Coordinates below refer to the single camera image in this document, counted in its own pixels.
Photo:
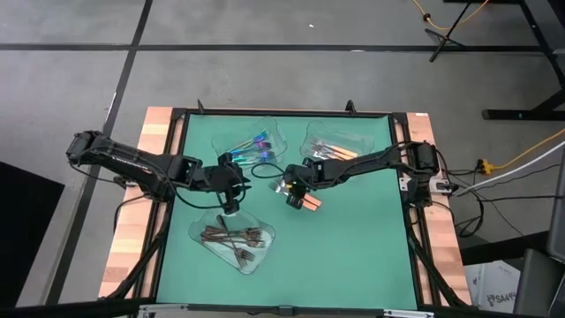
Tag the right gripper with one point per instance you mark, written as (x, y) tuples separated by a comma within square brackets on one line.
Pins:
[(293, 173)]

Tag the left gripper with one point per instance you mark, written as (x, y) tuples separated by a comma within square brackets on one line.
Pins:
[(227, 181)]

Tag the iridescent rainbow fork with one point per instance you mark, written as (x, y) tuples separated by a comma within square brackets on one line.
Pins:
[(265, 154), (261, 134), (239, 160), (251, 150), (263, 145)]

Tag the clear plastic bin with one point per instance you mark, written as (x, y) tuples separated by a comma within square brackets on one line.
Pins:
[(260, 229), (362, 141), (278, 132)]

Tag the black metal fork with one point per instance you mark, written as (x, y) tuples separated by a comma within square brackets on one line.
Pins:
[(243, 260), (238, 243), (229, 232), (229, 236)]

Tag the silver fork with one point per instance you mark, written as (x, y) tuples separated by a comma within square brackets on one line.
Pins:
[(346, 151)]

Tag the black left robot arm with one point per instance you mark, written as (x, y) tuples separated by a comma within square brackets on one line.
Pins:
[(132, 161)]

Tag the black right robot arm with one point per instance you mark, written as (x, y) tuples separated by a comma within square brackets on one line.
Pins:
[(366, 163)]

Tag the green table mat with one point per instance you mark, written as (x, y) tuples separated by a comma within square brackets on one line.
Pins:
[(353, 247)]

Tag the black floor mat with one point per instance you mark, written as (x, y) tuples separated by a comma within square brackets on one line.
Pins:
[(26, 229)]

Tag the black tripod equipment stand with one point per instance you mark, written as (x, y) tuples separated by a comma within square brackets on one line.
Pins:
[(443, 39)]

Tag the white cardboard box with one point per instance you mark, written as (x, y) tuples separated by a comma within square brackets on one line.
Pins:
[(494, 287)]

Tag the gray office chair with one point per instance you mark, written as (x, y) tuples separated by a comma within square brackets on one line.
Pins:
[(540, 282)]

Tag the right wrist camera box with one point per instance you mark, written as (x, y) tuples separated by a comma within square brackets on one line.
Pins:
[(310, 170)]

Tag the black desk frame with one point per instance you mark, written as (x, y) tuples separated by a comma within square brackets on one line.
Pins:
[(516, 114)]

